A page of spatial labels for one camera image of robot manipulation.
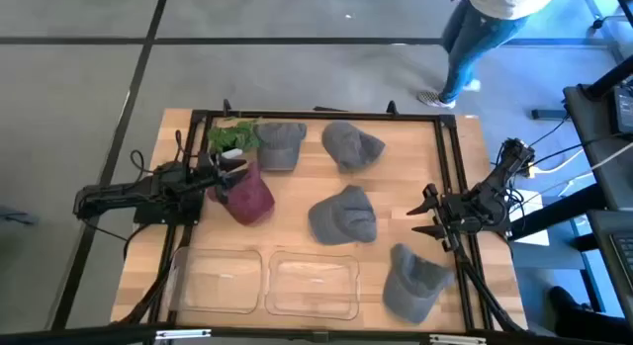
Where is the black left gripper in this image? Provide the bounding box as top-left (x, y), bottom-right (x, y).
top-left (196, 152), bottom-right (249, 204)

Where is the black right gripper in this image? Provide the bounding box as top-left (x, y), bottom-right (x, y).
top-left (406, 183), bottom-right (479, 253)

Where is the maroon cap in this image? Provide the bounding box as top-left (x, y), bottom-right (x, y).
top-left (206, 160), bottom-right (276, 226)

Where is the grey cap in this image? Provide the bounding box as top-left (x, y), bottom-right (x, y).
top-left (307, 184), bottom-right (379, 246)
top-left (320, 120), bottom-right (387, 175)
top-left (381, 242), bottom-right (456, 325)
top-left (254, 121), bottom-right (309, 172)

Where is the green artificial plant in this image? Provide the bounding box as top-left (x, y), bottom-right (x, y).
top-left (206, 116), bottom-right (264, 156)

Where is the clear plastic bin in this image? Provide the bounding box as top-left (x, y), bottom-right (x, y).
top-left (264, 249), bottom-right (361, 321)
top-left (167, 245), bottom-right (264, 315)

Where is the black support beam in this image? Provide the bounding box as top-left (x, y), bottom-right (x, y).
top-left (507, 184), bottom-right (608, 241)

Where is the black floor bar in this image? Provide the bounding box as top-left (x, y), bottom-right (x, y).
top-left (530, 108), bottom-right (570, 121)

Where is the black shoe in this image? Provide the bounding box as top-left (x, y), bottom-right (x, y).
top-left (547, 285), bottom-right (633, 344)

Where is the grey side desk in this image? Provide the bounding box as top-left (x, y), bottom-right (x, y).
top-left (562, 83), bottom-right (633, 213)

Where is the person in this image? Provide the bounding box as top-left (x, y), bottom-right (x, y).
top-left (416, 0), bottom-right (561, 111)

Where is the black laptop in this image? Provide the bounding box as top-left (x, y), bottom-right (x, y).
top-left (587, 210), bottom-right (633, 329)

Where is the black electronic box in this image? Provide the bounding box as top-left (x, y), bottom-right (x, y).
top-left (611, 85), bottom-right (633, 135)

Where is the black diagonal bar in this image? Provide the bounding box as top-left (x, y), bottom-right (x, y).
top-left (582, 54), bottom-right (633, 101)

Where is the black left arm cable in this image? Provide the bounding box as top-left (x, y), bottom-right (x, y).
top-left (129, 149), bottom-right (167, 177)

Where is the black aluminium table frame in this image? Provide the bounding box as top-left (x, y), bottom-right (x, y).
top-left (111, 98), bottom-right (526, 336)

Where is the silver metal bracket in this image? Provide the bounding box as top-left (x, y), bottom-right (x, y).
top-left (154, 328), bottom-right (213, 341)
top-left (428, 333), bottom-right (488, 345)

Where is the black floor cable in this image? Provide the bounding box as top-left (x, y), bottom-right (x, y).
top-left (531, 115), bottom-right (633, 169)

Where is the white cable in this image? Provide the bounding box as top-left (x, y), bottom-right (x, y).
top-left (533, 140), bottom-right (633, 181)

